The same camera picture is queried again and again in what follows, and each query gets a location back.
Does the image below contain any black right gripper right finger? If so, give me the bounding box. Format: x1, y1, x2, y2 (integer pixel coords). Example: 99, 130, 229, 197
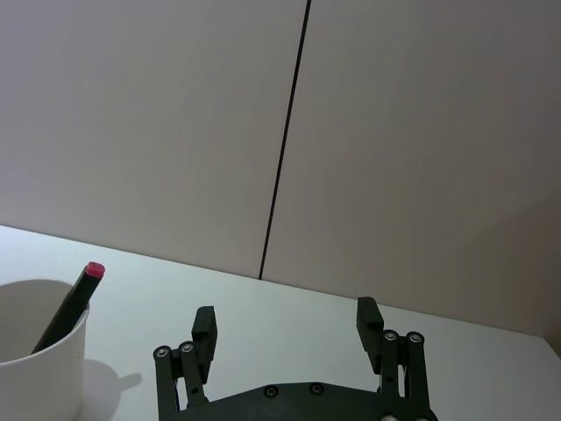
357, 296, 432, 410

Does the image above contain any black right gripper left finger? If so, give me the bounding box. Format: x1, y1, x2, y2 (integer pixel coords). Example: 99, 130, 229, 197
153, 305, 218, 412

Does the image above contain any black marker with red cap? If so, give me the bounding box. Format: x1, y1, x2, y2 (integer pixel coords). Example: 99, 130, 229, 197
31, 261, 107, 354

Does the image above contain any white cup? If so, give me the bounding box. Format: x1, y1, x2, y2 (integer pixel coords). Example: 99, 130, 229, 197
0, 279, 91, 421

